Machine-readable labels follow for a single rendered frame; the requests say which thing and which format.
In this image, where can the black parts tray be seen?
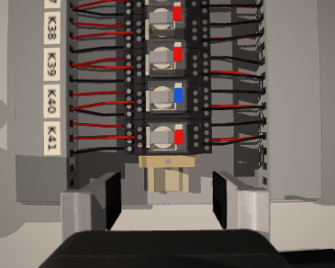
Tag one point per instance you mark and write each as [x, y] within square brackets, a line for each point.
[310, 259]

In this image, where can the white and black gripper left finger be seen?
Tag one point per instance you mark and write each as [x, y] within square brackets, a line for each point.
[96, 206]

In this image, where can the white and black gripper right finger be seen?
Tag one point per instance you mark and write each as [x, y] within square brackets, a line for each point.
[239, 206]

